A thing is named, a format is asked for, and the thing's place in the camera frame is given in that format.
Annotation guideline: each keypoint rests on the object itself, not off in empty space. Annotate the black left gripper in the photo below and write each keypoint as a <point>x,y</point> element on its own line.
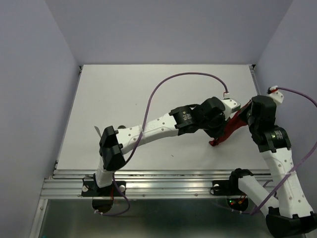
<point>219,130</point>

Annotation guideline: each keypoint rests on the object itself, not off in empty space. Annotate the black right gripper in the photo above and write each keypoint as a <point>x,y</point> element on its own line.
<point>245,110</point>

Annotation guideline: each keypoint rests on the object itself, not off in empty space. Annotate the dark red cloth napkin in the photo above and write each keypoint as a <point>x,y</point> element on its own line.
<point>237,121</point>

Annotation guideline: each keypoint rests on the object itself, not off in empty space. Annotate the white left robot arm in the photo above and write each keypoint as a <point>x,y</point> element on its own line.
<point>115,143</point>

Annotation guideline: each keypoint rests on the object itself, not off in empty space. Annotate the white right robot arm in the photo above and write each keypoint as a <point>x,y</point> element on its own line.
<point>286,209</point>

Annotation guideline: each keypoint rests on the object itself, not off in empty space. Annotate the aluminium right side rail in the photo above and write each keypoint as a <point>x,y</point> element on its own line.
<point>254,78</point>

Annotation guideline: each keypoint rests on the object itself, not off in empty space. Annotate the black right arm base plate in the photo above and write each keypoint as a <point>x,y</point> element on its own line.
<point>225,188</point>

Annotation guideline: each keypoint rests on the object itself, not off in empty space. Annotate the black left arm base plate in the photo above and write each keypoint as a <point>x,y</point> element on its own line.
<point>90,188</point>

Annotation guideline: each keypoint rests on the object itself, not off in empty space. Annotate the aluminium front frame rail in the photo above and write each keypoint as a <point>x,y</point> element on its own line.
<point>156,184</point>

